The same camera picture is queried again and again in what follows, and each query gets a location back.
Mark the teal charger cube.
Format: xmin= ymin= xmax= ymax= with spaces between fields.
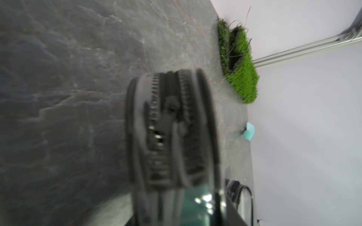
xmin=180 ymin=184 xmax=215 ymax=226

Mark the teal garden trowel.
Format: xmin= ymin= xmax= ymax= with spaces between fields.
xmin=243 ymin=122 xmax=255 ymax=141

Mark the green artificial grass mat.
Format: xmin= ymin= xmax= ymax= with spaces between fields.
xmin=217 ymin=18 xmax=259 ymax=104

